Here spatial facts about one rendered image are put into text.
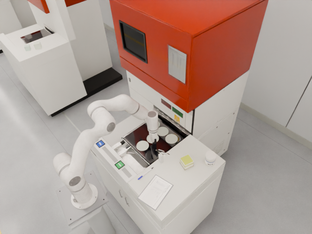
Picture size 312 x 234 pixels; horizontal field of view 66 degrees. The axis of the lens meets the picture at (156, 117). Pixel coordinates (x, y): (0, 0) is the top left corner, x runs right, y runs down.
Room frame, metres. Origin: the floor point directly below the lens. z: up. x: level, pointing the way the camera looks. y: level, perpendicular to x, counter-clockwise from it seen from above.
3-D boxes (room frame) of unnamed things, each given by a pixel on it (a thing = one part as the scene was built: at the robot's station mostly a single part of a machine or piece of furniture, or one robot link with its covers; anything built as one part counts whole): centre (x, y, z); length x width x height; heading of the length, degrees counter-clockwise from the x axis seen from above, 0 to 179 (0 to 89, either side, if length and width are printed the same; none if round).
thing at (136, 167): (1.06, 0.24, 0.87); 0.36 x 0.08 x 0.03; 38
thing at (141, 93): (1.53, -0.02, 1.02); 0.82 x 0.03 x 0.40; 38
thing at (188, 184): (0.87, -0.13, 0.89); 0.62 x 0.35 x 0.14; 128
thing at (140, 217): (1.11, 0.07, 0.41); 0.97 x 0.64 x 0.82; 38
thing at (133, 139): (1.24, 0.04, 0.90); 0.34 x 0.34 x 0.01; 38
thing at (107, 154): (1.06, 0.36, 0.89); 0.55 x 0.09 x 0.14; 38
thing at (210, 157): (0.93, -0.36, 1.01); 0.07 x 0.07 x 0.10
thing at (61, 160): (0.83, 0.57, 1.14); 0.19 x 0.12 x 0.24; 36
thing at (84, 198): (0.81, 0.55, 0.93); 0.19 x 0.19 x 0.18
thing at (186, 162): (0.92, -0.19, 1.00); 0.07 x 0.07 x 0.07; 23
